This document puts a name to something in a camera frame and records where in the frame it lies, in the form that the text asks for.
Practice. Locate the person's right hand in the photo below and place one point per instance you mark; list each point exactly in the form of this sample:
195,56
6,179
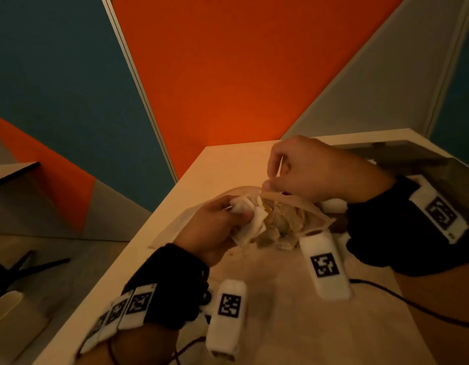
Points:
325,171

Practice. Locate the person's left hand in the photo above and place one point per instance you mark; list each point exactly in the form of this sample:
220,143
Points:
208,231

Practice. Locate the clear plastic bag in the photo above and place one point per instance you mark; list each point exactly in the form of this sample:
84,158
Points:
173,224

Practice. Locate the white square tea bag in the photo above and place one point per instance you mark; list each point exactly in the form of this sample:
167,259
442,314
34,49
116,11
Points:
253,228

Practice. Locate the dark compartment organizer box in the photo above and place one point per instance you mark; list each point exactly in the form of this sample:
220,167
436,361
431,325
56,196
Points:
390,155

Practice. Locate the pile of paper tea bags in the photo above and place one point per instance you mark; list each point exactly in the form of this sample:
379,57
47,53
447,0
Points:
284,224

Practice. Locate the person's right forearm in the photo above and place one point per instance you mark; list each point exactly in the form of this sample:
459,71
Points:
447,300

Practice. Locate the person's left forearm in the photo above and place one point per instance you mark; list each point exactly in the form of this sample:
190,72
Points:
143,345

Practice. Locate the black rod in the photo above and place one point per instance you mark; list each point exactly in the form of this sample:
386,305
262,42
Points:
14,273

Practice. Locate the dark-edged side table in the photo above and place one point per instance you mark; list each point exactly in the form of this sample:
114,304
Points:
10,172

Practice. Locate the beige chair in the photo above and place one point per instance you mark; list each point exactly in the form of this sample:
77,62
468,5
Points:
6,304

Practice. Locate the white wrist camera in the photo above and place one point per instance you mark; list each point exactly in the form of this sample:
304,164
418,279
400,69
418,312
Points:
325,288
227,334

